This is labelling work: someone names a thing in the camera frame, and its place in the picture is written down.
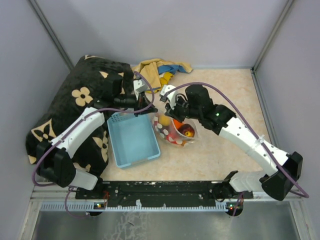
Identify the yellow blue crumpled cloth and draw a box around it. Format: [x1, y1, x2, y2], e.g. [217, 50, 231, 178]
[131, 58, 193, 92]

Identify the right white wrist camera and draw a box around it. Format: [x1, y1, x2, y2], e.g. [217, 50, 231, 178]
[160, 84, 178, 109]

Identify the orange tangerine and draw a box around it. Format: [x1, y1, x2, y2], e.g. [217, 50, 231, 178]
[173, 119, 184, 130]

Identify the light blue plastic basket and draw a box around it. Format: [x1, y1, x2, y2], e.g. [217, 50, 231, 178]
[107, 112, 161, 169]

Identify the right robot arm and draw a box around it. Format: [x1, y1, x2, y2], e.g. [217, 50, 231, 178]
[160, 83, 303, 201]

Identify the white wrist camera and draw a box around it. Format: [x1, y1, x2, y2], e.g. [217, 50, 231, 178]
[133, 79, 148, 100]
[160, 84, 178, 109]

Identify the black floral pillow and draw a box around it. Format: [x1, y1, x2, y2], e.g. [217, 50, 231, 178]
[25, 54, 136, 179]

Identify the red pear shaped fruit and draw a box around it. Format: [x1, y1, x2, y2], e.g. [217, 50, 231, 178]
[166, 132, 180, 145]

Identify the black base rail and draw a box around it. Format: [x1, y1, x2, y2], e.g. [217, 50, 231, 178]
[75, 181, 245, 217]

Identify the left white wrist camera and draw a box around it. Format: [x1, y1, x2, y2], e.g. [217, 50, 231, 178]
[133, 79, 148, 100]

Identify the clear zip top bag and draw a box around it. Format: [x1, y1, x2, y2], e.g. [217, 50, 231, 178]
[150, 112, 198, 147]

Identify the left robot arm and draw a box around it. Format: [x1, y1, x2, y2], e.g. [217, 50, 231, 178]
[31, 71, 157, 199]

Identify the dark red apple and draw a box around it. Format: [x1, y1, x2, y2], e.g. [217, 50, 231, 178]
[178, 123, 195, 138]

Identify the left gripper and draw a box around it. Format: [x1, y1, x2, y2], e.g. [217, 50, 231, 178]
[114, 90, 157, 117]

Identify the yellow peach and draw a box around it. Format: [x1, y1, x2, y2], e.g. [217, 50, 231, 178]
[158, 114, 171, 126]

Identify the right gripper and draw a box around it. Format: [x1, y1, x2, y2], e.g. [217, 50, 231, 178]
[165, 95, 202, 124]

